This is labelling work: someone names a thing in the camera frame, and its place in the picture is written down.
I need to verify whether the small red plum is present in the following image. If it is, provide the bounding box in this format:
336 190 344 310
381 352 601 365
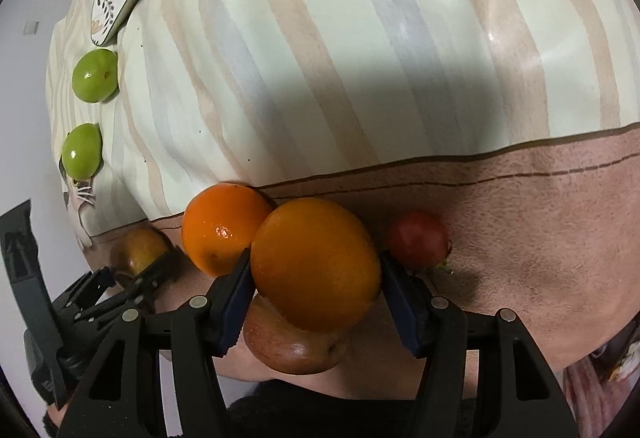
385 211 454 275

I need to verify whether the large orange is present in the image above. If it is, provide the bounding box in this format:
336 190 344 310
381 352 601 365
250 197 383 333

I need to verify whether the striped cream blanket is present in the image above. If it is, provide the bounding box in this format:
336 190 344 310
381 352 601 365
45 0 640 399

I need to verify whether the brown pear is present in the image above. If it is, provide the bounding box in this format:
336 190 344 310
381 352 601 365
109 227 173 291

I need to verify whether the small orange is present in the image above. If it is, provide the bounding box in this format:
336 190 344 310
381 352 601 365
181 183 276 276

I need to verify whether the pink printed cloth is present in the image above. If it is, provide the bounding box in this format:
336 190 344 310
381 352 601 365
562 318 640 438

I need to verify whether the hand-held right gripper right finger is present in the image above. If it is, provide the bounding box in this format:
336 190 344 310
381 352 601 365
378 251 583 438

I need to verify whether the red apple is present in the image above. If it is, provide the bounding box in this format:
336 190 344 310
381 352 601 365
242 293 353 375

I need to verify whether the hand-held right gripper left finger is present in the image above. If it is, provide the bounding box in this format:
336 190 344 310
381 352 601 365
56 248 257 438

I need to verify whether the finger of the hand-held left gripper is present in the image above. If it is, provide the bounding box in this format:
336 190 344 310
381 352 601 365
102 245 184 316
75 267 120 306

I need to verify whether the person's left forearm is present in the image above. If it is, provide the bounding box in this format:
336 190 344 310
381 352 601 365
42 405 68 438

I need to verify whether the green apple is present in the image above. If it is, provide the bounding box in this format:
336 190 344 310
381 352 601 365
61 123 103 179
71 48 120 104

